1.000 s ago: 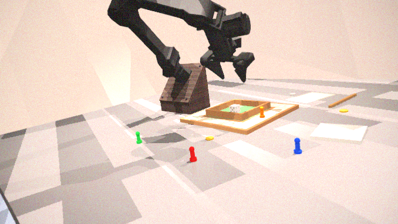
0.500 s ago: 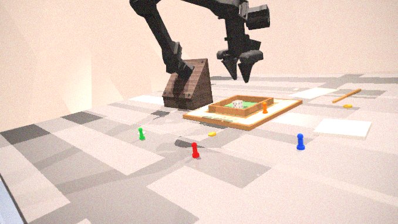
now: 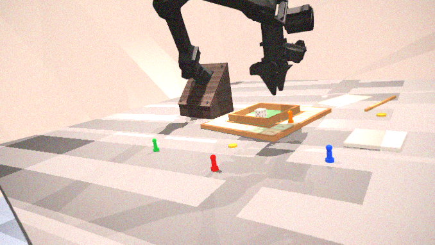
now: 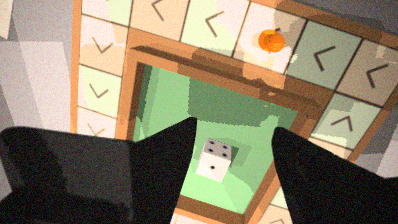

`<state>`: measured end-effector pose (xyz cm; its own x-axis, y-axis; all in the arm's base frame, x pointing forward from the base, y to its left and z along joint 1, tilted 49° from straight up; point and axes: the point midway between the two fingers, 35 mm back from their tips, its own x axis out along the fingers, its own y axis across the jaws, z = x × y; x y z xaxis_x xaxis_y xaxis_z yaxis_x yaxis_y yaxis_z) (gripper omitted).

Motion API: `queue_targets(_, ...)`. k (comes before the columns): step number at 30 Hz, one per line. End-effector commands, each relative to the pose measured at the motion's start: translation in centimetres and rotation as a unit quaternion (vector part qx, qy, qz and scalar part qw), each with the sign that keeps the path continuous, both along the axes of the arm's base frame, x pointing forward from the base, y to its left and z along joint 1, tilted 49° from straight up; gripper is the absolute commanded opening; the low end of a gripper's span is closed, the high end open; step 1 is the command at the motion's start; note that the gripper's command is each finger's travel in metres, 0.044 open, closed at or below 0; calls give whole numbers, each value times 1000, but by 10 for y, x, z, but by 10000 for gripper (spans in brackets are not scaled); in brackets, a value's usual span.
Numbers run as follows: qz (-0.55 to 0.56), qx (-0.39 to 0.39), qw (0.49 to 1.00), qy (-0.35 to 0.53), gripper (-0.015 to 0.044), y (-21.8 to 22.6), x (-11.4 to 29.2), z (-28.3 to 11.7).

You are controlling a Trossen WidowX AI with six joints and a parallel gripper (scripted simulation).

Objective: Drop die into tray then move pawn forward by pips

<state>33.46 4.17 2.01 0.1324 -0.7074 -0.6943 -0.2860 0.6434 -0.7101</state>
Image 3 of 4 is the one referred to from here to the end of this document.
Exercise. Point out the blue pawn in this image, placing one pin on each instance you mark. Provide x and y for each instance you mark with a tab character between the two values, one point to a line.
329	158

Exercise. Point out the green game pawn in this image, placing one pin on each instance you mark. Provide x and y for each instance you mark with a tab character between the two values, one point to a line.
155	146

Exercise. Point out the orange game pawn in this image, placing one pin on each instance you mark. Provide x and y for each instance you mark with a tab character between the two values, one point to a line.
290	117

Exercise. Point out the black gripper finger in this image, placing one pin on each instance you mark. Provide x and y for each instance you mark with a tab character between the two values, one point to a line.
271	82
282	76

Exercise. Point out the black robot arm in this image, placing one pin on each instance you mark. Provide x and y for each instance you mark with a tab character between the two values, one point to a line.
295	20

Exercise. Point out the red game pawn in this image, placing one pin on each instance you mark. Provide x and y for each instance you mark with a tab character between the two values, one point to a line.
213	161

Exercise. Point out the white die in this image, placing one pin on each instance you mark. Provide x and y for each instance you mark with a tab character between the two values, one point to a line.
260	112

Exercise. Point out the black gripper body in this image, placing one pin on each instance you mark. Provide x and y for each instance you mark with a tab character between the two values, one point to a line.
269	62

